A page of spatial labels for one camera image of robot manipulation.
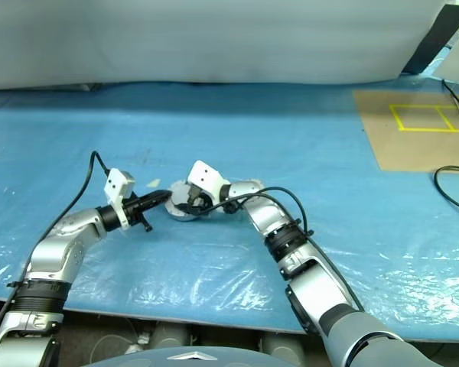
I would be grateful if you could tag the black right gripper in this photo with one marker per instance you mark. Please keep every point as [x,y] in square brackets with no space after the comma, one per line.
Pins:
[200,197]

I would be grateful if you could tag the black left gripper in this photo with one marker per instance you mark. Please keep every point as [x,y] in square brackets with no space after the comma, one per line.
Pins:
[134,212]

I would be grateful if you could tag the grey hinged motor lid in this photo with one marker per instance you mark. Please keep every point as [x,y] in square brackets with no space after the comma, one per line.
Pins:
[180,193]

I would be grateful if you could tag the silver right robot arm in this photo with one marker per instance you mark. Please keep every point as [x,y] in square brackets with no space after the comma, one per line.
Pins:
[310,267]

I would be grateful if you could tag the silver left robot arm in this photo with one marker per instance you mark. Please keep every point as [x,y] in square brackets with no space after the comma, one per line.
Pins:
[57,244]

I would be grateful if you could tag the cream tape scrap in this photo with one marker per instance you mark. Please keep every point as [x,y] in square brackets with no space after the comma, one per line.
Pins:
[154,183]

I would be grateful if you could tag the blue plastic table cover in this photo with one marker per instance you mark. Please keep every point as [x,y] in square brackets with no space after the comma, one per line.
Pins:
[252,134]

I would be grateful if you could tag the grey cylinder under table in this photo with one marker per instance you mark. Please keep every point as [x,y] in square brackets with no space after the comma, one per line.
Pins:
[283,346]
[172,335]

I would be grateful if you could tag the grey robot torso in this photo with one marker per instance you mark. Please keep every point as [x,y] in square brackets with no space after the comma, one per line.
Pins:
[191,357]

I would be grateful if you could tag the white backdrop sheet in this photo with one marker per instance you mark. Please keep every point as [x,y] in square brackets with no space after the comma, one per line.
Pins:
[214,38]

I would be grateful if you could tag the brown cardboard sheet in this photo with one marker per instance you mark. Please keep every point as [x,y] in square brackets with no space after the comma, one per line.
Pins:
[405,153]

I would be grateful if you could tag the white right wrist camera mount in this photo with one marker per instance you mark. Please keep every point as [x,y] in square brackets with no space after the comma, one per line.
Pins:
[206,176]

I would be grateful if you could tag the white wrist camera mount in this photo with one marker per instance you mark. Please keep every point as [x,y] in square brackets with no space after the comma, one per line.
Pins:
[206,176]
[116,183]

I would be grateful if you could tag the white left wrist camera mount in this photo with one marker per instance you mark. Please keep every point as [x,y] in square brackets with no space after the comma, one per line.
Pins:
[116,183]

